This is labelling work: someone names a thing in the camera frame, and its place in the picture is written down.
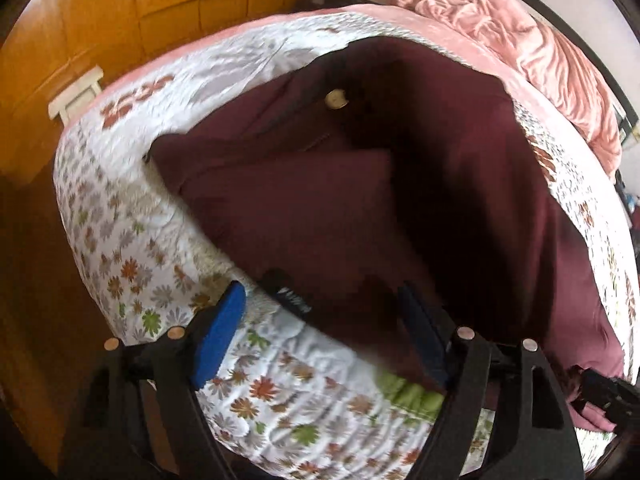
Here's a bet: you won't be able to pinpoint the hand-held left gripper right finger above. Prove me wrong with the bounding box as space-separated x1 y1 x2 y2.
397 280 586 480

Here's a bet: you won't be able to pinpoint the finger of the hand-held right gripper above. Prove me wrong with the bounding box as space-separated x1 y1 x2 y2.
567 367 640 436

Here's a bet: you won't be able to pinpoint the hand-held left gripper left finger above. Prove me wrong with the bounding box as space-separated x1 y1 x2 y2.
60 280 248 480

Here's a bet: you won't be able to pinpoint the maroon pants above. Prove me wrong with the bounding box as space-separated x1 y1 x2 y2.
147 35 626 433

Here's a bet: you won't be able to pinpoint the white floral quilt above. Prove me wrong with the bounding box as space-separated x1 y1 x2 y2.
52 5 640 480

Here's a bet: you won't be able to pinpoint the white stool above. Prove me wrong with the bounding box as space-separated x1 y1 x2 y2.
47 66 106 126

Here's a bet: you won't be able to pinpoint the pink bed sheet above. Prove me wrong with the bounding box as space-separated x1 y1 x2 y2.
115 4 608 181

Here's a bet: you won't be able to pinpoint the pink fleece blanket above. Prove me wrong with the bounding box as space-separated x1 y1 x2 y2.
397 0 623 176

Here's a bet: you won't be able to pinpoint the dark bed headboard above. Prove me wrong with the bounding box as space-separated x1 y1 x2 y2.
425 0 640 128

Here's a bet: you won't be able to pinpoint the wooden wardrobe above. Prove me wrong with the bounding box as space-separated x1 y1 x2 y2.
0 0 321 186

